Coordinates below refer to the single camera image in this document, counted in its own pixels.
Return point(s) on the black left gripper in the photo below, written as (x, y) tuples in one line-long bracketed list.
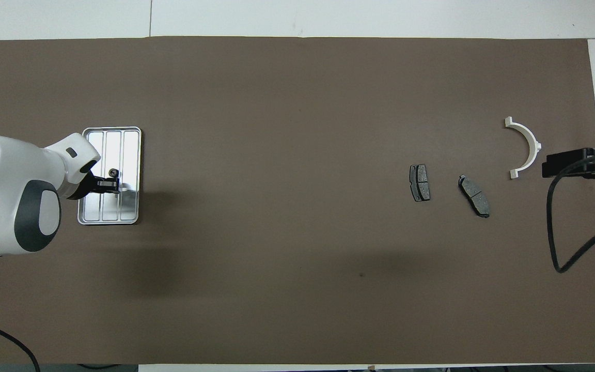
[(84, 187)]

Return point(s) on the small black bearing gear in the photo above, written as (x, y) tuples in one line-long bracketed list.
[(113, 172)]

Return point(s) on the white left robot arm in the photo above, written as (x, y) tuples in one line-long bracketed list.
[(18, 170)]

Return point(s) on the silver metal tray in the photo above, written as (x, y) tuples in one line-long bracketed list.
[(130, 155)]

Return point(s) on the long grey brake pad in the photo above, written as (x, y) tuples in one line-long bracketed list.
[(474, 196)]

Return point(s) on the short rectangular grey brake pad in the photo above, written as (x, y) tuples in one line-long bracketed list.
[(420, 182)]

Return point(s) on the brown table mat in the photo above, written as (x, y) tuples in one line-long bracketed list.
[(297, 103)]

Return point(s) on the white semicircular plastic bracket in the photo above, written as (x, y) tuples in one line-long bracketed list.
[(532, 140)]

